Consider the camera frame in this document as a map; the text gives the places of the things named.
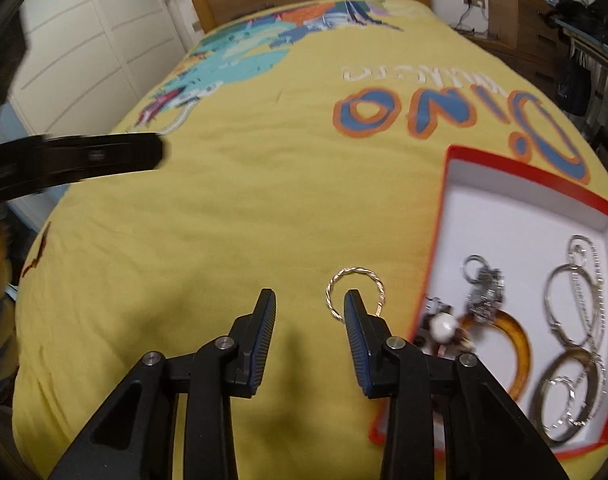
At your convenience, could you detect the black bag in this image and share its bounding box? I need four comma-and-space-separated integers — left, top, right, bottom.
548, 0, 608, 48

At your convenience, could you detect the white wardrobe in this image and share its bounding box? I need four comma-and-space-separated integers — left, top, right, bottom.
6, 0, 185, 233

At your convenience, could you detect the dark olive bangle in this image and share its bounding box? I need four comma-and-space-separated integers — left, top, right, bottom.
530, 346, 607, 428

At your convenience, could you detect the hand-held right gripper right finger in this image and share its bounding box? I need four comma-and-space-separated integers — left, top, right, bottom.
344, 290, 569, 480

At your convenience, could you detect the wooden dresser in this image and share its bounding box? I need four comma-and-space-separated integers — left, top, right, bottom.
485, 0, 570, 83

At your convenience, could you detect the dark blue hanging bag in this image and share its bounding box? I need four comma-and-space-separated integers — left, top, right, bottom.
555, 51, 598, 117

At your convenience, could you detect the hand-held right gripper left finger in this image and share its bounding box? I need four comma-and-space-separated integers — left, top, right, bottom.
49, 288, 277, 480

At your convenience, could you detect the red cardboard box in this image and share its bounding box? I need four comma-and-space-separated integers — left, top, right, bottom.
369, 145, 608, 473

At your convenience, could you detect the silver wristwatch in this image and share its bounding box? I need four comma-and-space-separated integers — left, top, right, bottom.
462, 254, 505, 322

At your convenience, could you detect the thin twisted ring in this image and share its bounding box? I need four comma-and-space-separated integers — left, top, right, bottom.
325, 266, 387, 322

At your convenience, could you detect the gold chain necklace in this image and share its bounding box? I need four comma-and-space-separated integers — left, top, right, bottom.
568, 233, 608, 388

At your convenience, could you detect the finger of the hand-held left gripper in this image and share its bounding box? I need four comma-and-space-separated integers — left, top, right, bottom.
0, 132, 165, 198

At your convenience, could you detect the thin gold bangle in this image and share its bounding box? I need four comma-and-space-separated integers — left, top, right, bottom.
542, 261, 605, 349

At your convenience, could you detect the amber orange bangle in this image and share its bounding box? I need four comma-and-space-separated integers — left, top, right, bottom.
434, 309, 533, 402

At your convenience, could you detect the beaded pearl bracelet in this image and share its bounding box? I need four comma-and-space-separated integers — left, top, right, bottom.
420, 297, 478, 357

